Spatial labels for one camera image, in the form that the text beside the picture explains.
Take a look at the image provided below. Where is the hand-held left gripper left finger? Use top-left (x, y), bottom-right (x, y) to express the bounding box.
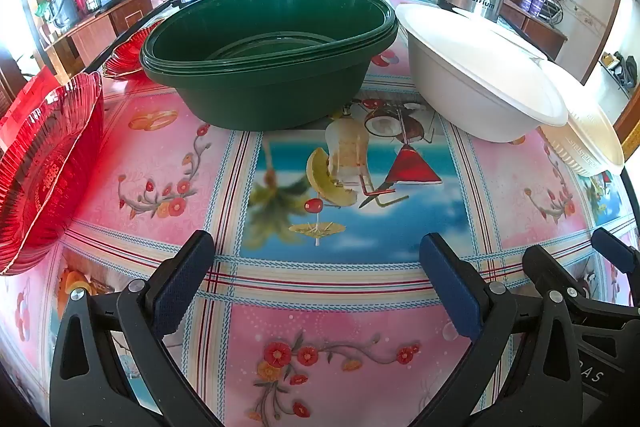
top-left (49, 229), bottom-right (223, 427)

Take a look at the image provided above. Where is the wooden side cabinet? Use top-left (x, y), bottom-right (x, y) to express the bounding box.
top-left (502, 0), bottom-right (569, 60)

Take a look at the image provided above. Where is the white foam bowl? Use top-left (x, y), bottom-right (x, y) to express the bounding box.
top-left (395, 3), bottom-right (569, 144)

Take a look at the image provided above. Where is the red bag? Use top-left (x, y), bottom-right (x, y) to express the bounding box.
top-left (0, 67), bottom-right (58, 152)

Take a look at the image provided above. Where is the stack of red plates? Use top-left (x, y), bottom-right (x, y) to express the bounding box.
top-left (0, 71), bottom-right (105, 277)

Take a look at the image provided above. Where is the printed floral tablecloth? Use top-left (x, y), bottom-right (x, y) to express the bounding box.
top-left (0, 0), bottom-right (640, 427)

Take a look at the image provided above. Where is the small red plate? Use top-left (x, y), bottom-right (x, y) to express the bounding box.
top-left (102, 31), bottom-right (151, 81)

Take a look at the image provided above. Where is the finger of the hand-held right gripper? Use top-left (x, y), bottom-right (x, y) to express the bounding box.
top-left (522, 245), bottom-right (588, 308)
top-left (591, 228), bottom-right (640, 278)

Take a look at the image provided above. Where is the cream ribbed plastic bowl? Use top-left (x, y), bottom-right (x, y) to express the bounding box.
top-left (539, 59), bottom-right (627, 178)

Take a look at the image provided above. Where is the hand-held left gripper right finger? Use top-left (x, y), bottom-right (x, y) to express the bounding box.
top-left (415, 232), bottom-right (583, 427)

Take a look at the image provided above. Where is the blue kettle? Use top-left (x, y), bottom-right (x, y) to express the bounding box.
top-left (50, 0), bottom-right (79, 30)

